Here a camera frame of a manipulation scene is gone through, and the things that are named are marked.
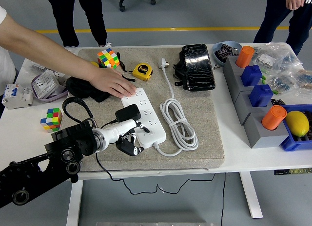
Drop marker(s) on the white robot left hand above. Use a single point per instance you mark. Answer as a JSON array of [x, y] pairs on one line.
[[119, 133]]

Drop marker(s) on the black plug adapter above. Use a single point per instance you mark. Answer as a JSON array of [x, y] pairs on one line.
[[128, 112]]

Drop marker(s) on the white power strip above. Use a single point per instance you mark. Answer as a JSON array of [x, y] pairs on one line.
[[158, 138]]

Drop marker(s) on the person's forearm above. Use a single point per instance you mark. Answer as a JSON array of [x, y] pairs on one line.
[[36, 44]]

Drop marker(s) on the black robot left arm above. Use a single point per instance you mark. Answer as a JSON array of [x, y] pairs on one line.
[[36, 167]]

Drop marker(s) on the large colourful puzzle cube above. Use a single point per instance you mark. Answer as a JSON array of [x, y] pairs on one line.
[[107, 59]]

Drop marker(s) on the small yellow tape measure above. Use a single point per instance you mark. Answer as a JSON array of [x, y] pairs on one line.
[[93, 64]]

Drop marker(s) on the large yellow tape measure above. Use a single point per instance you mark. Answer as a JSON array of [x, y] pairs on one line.
[[142, 71]]

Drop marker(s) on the black fabric pouch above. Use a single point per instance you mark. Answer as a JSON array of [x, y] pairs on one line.
[[78, 88]]

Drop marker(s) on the grey-brown mat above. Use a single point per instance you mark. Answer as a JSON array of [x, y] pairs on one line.
[[146, 160]]

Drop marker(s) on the plain white socket panel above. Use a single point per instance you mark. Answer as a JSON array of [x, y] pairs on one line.
[[59, 75]]

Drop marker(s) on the clear bag white label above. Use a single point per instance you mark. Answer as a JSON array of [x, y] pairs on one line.
[[268, 59]]

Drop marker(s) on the white socket panel purple rim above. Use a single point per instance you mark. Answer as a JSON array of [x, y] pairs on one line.
[[44, 83]]

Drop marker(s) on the small colourful puzzle cube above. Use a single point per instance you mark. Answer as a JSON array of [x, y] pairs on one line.
[[52, 118]]

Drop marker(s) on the orange cylinder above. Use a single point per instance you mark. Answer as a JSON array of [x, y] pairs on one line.
[[244, 56], [273, 117]]

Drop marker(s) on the clear bag of metal parts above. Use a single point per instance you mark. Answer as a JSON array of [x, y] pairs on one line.
[[36, 67]]

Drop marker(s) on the clear bag brown components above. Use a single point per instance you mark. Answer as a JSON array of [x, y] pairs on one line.
[[304, 77]]

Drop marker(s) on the white table leg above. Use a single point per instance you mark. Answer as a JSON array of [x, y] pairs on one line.
[[74, 204], [251, 196]]

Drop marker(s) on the clear bag blue components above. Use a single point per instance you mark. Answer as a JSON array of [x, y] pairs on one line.
[[282, 82]]

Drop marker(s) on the small green clip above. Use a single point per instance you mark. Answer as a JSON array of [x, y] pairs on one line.
[[262, 77], [275, 91]]

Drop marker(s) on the glossy black flat device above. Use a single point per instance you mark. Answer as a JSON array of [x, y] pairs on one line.
[[197, 67]]

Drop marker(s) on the blue plastic block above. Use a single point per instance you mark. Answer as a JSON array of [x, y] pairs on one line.
[[260, 95], [251, 76]]

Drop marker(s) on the grey holder block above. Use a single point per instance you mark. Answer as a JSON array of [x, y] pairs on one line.
[[243, 106], [263, 138], [228, 65], [235, 89]]

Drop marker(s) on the white circuit breaker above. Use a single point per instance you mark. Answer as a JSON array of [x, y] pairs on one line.
[[17, 97]]

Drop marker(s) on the light blue bowl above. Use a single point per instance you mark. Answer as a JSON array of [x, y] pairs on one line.
[[217, 60]]

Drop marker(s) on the small metal clip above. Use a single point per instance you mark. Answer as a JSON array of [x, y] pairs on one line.
[[217, 66]]

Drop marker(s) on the yellow lemon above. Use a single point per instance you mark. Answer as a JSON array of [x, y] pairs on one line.
[[297, 123]]

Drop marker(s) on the blue plastic bin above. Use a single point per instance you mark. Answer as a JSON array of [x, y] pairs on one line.
[[292, 143]]

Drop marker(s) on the black table control panel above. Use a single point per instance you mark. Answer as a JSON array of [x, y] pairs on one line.
[[292, 171]]

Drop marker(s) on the black plastic bracket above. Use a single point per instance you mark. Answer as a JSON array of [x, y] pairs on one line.
[[179, 70]]

